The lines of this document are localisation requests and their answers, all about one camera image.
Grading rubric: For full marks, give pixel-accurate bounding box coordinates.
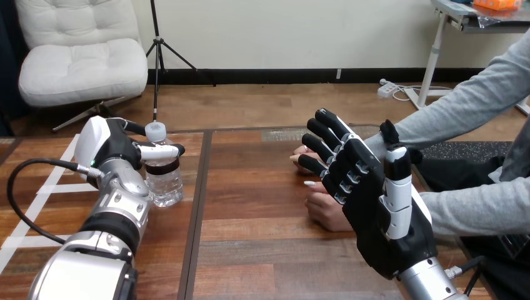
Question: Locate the person's hand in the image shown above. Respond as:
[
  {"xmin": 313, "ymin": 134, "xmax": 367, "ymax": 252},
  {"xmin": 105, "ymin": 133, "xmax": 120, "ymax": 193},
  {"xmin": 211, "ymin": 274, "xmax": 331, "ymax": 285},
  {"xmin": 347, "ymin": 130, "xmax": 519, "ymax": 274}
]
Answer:
[
  {"xmin": 303, "ymin": 180, "xmax": 354, "ymax": 233},
  {"xmin": 289, "ymin": 144, "xmax": 332, "ymax": 175}
]

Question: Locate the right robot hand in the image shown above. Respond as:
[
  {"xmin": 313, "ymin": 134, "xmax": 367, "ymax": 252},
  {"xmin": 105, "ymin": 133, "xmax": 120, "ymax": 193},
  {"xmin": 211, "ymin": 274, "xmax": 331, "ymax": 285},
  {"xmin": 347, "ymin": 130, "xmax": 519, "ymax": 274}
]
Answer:
[{"xmin": 297, "ymin": 108, "xmax": 439, "ymax": 281}]

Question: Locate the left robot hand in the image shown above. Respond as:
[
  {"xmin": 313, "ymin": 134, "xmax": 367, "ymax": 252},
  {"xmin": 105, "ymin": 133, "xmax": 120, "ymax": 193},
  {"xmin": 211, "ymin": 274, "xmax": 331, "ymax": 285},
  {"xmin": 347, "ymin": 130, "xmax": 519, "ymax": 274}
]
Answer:
[{"xmin": 73, "ymin": 116, "xmax": 186, "ymax": 179}]

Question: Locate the clear water bottle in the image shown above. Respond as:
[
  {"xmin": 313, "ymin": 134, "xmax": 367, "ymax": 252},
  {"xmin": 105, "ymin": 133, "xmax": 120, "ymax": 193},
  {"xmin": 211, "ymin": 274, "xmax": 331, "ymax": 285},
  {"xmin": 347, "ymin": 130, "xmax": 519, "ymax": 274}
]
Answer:
[{"xmin": 144, "ymin": 121, "xmax": 184, "ymax": 208}]

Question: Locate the person's forearm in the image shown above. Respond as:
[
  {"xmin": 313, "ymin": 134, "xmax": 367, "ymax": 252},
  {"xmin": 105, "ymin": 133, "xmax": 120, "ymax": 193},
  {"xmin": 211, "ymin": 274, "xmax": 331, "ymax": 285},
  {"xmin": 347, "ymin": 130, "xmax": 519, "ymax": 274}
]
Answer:
[
  {"xmin": 419, "ymin": 177, "xmax": 530, "ymax": 238},
  {"xmin": 364, "ymin": 29, "xmax": 530, "ymax": 151}
]

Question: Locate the person's body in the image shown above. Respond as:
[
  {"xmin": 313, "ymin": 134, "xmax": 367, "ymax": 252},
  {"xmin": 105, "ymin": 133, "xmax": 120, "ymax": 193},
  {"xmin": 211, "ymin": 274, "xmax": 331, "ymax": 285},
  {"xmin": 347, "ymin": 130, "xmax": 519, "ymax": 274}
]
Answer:
[{"xmin": 414, "ymin": 116, "xmax": 530, "ymax": 300}]

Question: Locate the white cushioned chair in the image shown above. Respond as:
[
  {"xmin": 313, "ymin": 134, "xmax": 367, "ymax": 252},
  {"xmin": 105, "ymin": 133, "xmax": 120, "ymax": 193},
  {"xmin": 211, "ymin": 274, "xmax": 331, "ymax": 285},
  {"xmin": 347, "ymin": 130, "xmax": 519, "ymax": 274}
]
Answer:
[{"xmin": 14, "ymin": 0, "xmax": 149, "ymax": 133}]

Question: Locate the black tripod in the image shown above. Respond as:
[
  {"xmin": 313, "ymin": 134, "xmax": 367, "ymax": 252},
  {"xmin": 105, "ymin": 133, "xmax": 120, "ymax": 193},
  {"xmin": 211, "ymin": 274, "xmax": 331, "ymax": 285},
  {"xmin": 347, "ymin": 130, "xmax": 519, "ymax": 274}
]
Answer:
[{"xmin": 144, "ymin": 0, "xmax": 217, "ymax": 123}]

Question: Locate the black speckled floor mat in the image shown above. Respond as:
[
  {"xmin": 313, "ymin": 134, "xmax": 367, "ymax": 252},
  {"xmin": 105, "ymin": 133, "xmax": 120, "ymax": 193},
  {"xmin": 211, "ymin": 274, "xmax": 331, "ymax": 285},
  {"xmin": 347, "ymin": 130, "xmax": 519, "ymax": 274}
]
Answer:
[{"xmin": 418, "ymin": 141, "xmax": 514, "ymax": 163}]

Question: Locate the white power strip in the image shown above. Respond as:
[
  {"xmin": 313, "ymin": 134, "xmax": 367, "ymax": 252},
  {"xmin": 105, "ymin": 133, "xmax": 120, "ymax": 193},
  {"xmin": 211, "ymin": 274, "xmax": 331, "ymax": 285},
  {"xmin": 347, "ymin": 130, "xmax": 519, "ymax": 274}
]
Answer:
[{"xmin": 376, "ymin": 81, "xmax": 399, "ymax": 99}]

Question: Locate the dark screen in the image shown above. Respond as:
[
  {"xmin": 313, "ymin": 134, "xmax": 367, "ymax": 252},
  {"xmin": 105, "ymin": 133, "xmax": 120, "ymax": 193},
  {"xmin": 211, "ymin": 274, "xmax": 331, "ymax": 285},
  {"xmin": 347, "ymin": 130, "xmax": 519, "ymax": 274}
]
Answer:
[{"xmin": 0, "ymin": 0, "xmax": 26, "ymax": 138}]

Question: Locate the white desk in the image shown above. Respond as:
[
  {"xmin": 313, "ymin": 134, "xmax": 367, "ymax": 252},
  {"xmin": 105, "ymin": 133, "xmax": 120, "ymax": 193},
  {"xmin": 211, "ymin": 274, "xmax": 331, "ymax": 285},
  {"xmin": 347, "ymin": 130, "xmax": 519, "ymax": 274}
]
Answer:
[{"xmin": 403, "ymin": 0, "xmax": 530, "ymax": 117}]

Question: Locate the orange thing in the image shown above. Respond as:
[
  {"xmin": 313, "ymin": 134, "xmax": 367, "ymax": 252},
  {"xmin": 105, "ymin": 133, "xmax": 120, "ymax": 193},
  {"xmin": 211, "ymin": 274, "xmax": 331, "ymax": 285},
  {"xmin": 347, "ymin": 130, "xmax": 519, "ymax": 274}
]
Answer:
[{"xmin": 474, "ymin": 0, "xmax": 523, "ymax": 11}]

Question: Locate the black cable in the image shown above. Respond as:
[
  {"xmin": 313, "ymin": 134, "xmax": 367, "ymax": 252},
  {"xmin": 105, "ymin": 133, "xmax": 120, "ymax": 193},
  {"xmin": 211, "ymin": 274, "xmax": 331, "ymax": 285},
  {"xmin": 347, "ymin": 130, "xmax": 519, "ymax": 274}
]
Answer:
[
  {"xmin": 6, "ymin": 158, "xmax": 104, "ymax": 245},
  {"xmin": 445, "ymin": 256, "xmax": 486, "ymax": 297}
]

